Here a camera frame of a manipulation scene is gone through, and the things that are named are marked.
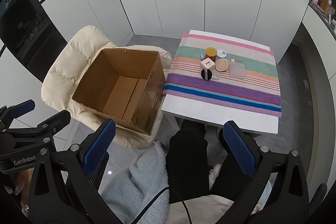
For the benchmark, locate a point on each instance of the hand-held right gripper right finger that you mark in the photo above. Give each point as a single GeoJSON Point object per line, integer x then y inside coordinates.
{"type": "Point", "coordinates": [240, 150]}

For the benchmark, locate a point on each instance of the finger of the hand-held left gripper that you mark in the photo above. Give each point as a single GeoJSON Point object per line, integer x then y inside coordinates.
{"type": "Point", "coordinates": [59, 117]}
{"type": "Point", "coordinates": [23, 107]}

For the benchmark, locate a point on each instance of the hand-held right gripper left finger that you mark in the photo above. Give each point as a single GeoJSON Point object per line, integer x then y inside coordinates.
{"type": "Point", "coordinates": [101, 146]}

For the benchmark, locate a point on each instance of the brown cardboard box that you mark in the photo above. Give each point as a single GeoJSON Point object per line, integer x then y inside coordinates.
{"type": "Point", "coordinates": [115, 66]}

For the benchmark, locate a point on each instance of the small clear plastic piece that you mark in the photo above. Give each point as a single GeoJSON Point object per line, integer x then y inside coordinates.
{"type": "Point", "coordinates": [215, 76]}

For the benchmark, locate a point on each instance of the translucent pale blue case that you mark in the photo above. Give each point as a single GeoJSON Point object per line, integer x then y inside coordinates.
{"type": "Point", "coordinates": [237, 71]}

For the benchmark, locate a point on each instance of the black round compact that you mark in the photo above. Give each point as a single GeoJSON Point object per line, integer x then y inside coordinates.
{"type": "Point", "coordinates": [206, 74]}

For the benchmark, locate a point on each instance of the small white carton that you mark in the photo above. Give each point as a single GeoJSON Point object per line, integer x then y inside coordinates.
{"type": "Point", "coordinates": [207, 64]}

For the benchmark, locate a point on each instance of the small blue bottle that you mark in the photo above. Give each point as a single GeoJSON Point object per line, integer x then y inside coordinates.
{"type": "Point", "coordinates": [201, 57]}

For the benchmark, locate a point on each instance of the person's left hand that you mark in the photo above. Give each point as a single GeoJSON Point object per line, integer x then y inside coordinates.
{"type": "Point", "coordinates": [23, 182]}

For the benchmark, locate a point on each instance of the cream padded chair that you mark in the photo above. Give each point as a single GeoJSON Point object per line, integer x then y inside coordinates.
{"type": "Point", "coordinates": [68, 66]}

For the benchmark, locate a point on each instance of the light blue fleece robe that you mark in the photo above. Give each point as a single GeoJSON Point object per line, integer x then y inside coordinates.
{"type": "Point", "coordinates": [141, 182]}

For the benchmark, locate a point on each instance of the white table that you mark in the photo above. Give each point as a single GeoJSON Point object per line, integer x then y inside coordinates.
{"type": "Point", "coordinates": [199, 111]}

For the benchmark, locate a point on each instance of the black display cabinet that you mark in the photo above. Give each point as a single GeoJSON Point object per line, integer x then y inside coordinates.
{"type": "Point", "coordinates": [31, 43]}

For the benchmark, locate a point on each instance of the striped table mat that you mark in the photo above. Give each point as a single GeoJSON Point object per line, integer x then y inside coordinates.
{"type": "Point", "coordinates": [223, 87]}

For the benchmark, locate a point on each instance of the beige jacket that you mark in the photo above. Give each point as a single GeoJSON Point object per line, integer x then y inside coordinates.
{"type": "Point", "coordinates": [204, 211]}

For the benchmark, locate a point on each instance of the white jar with leaf print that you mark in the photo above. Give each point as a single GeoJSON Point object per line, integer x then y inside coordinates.
{"type": "Point", "coordinates": [221, 53]}

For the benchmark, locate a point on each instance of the red jar with yellow lid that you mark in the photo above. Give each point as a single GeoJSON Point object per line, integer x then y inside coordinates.
{"type": "Point", "coordinates": [210, 52]}

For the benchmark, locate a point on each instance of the wall socket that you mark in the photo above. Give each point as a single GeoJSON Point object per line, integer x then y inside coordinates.
{"type": "Point", "coordinates": [306, 83]}

